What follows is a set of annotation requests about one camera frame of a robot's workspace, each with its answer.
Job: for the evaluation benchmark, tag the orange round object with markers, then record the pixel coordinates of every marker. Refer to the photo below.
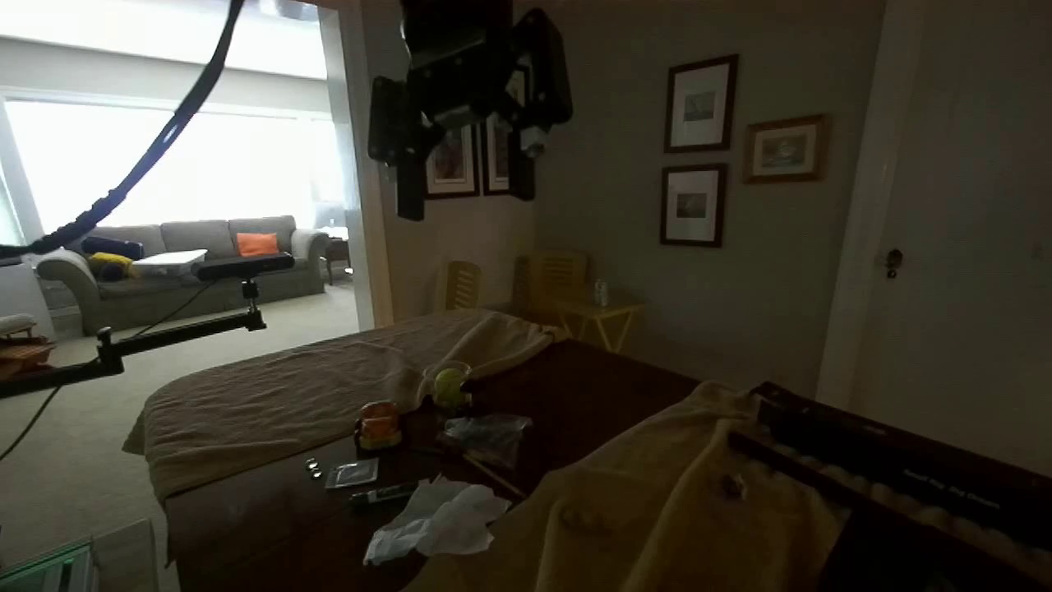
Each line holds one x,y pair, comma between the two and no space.
379,426

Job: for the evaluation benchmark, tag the tall framed picture left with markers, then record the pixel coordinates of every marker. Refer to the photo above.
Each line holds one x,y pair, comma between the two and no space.
450,166

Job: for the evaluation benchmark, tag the tall framed picture right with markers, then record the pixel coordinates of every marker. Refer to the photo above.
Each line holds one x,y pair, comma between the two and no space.
498,157

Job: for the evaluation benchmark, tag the lower small black frame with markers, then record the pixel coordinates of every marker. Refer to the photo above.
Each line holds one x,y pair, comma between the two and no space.
690,204

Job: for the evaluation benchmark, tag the grey sofa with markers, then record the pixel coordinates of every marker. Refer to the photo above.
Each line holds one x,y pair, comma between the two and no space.
164,271

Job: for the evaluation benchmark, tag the green tennis ball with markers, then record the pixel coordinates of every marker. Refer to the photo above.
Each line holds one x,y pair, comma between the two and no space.
449,391

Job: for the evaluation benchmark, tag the clear plastic bag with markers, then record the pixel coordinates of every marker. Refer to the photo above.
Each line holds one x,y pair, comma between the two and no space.
490,438

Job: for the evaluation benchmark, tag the orange sofa cushion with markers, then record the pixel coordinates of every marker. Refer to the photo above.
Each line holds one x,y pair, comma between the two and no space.
256,246

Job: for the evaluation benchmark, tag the small black frame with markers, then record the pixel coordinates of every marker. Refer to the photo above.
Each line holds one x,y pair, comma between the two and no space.
700,104
690,204

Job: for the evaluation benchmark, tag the tan cloth on table end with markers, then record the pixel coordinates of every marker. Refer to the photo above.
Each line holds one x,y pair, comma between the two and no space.
263,410

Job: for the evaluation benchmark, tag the yellow sofa cushion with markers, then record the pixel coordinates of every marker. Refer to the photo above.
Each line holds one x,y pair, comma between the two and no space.
112,266

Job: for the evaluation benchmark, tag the black keyboard instrument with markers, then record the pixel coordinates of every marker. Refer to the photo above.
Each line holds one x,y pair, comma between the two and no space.
923,513

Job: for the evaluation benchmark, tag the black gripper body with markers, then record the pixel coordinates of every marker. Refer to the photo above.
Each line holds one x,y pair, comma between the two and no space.
466,63

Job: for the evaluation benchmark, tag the upper small black frame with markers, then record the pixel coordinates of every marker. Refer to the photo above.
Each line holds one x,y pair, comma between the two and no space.
700,104

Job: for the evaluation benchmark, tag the white napkin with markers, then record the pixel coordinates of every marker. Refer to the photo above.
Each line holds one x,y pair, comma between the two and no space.
443,519

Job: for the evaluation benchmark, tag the white door with knob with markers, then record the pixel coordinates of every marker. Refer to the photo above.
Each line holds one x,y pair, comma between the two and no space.
942,318

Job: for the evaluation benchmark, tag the tall framed picture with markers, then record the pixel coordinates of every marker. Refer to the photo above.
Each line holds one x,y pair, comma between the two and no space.
498,157
450,166

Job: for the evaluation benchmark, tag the brown wooden framed picture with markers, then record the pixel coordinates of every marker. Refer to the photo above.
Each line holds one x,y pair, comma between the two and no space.
787,149

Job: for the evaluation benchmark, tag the yellow folding side table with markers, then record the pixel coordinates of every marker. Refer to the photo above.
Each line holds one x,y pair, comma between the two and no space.
563,289

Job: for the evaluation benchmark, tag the small white card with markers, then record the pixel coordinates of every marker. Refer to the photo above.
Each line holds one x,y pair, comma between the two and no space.
354,475

